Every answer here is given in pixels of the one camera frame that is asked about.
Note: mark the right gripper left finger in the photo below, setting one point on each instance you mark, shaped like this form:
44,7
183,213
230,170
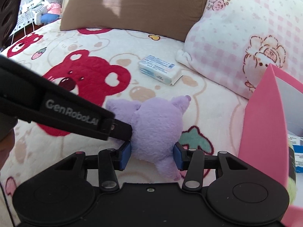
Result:
110,161

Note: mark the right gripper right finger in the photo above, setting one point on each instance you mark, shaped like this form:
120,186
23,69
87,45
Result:
193,163

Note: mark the purple plush toy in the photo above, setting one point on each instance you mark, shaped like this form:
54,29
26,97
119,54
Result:
157,125

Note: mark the pink storage box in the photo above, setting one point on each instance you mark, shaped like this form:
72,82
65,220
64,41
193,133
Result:
273,111

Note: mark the green yarn ball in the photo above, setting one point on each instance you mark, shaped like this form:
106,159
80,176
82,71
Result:
291,186

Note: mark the person's left hand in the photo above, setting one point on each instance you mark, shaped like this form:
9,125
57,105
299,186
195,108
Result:
6,145

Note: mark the bear print blanket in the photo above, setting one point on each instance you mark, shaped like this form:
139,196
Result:
101,65

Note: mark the grey plush toy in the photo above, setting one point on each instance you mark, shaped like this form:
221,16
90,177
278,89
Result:
50,13

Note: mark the white blue soap box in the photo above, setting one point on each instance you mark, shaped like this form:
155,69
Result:
167,73

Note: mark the pink checkered pillow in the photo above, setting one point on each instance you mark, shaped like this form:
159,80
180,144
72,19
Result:
236,40

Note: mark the brown pillow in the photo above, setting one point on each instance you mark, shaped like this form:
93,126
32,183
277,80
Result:
170,18

